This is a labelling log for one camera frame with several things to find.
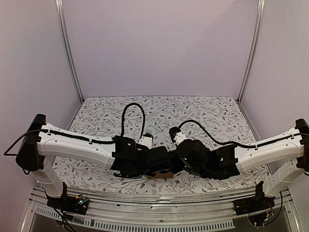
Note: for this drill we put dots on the aluminium front rail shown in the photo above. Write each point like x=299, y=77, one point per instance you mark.
x=199, y=212

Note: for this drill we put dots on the floral patterned table mat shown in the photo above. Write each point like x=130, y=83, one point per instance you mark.
x=204, y=118

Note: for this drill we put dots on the left aluminium frame post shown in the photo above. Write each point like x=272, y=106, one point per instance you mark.
x=68, y=52

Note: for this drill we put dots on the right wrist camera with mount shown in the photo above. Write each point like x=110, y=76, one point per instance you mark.
x=177, y=136

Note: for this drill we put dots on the brown cardboard box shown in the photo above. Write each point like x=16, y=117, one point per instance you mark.
x=159, y=175

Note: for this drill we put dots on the aluminium frame post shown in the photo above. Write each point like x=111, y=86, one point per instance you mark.
x=68, y=52
x=253, y=49

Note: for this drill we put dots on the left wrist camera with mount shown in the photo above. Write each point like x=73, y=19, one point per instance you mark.
x=146, y=140

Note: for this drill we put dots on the right aluminium frame post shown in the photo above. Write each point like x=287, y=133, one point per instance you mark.
x=253, y=49

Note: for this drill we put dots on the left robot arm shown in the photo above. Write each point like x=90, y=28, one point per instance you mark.
x=128, y=158

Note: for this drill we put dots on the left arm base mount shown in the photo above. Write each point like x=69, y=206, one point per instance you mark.
x=77, y=204

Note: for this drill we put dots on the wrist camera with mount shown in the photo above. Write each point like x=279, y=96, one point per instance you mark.
x=177, y=136
x=146, y=140

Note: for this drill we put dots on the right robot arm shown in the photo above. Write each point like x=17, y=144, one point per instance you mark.
x=232, y=158

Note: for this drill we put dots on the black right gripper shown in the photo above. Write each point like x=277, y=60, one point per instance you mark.
x=177, y=157

